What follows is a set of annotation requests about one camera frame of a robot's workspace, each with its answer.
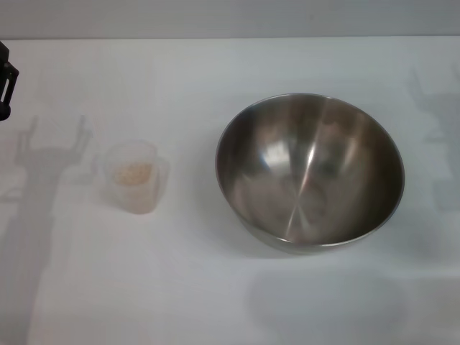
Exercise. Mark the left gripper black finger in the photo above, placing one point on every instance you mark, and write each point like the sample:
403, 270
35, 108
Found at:
5, 90

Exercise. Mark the white rice grains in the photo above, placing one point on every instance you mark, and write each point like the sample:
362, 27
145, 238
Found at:
132, 173

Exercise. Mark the clear plastic measuring cup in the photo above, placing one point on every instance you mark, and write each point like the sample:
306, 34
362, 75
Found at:
142, 199

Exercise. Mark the stainless steel mixing bowl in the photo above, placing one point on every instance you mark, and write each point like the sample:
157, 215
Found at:
309, 172

